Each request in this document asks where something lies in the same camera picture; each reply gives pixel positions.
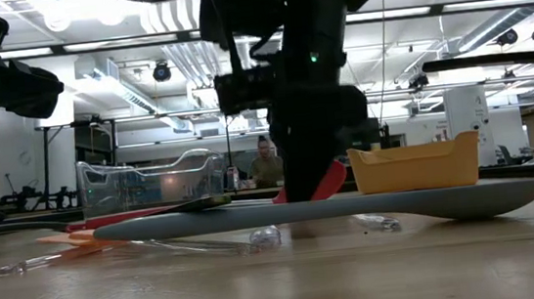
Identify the black floor machine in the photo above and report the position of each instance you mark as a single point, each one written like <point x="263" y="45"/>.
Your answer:
<point x="58" y="196"/>

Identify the black metal table frame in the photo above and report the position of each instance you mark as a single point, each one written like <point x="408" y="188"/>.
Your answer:
<point x="519" y="170"/>

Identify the person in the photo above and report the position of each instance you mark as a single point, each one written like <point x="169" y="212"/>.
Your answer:
<point x="266" y="169"/>

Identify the yellow plastic bin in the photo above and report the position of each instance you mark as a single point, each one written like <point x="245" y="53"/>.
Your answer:
<point x="416" y="169"/>

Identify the black metal rack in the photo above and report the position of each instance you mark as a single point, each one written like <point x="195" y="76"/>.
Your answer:
<point x="47" y="166"/>

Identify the black overhead light bar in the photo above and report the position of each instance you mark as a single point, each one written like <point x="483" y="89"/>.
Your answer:
<point x="436" y="9"/>

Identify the black solid nylon spoon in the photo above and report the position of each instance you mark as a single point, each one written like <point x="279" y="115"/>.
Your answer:
<point x="479" y="61"/>

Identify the black computer monitor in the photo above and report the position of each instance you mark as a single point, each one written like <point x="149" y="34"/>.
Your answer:
<point x="369" y="139"/>

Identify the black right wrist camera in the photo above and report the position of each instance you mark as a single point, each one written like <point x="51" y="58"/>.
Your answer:
<point x="244" y="90"/>

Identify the grey-blue silicone spoon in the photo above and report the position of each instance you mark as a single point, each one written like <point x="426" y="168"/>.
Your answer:
<point x="449" y="203"/>

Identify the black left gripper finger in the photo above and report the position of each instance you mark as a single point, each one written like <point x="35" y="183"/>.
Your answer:
<point x="43" y="92"/>

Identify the white round pillar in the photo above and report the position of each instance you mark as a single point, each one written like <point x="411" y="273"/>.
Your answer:
<point x="465" y="111"/>

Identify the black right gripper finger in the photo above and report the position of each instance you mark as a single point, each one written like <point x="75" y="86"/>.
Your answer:
<point x="306" y="175"/>

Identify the black ceiling spotlight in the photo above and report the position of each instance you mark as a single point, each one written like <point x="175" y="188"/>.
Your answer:
<point x="418" y="82"/>
<point x="162" y="72"/>
<point x="507" y="38"/>

